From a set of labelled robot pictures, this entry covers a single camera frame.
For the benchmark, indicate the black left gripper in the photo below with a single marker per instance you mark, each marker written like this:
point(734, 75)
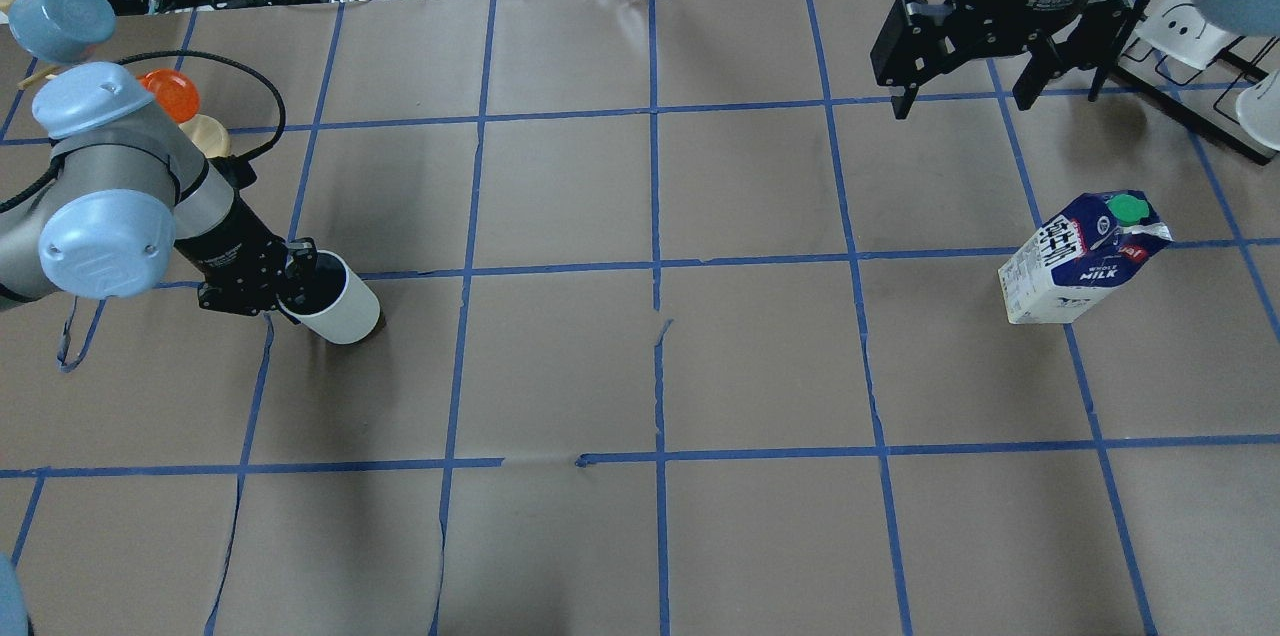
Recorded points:
point(228, 243)

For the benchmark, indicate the white mug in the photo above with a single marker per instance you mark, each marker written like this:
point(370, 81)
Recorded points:
point(346, 311)

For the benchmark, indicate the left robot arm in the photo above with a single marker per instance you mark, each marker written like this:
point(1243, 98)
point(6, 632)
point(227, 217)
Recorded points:
point(126, 188)

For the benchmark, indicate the blue mug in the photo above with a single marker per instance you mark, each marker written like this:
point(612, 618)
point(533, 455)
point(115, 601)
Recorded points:
point(62, 32)

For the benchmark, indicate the black wire rack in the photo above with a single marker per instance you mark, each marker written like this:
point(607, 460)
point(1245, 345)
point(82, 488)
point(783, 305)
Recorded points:
point(1193, 71)

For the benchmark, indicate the blue white milk carton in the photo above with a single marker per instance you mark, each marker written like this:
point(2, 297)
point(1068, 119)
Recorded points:
point(1071, 262)

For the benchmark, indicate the orange mug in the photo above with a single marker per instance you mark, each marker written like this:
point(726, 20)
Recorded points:
point(175, 92)

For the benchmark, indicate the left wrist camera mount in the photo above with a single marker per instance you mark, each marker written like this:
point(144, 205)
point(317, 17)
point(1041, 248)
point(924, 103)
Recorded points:
point(238, 171)

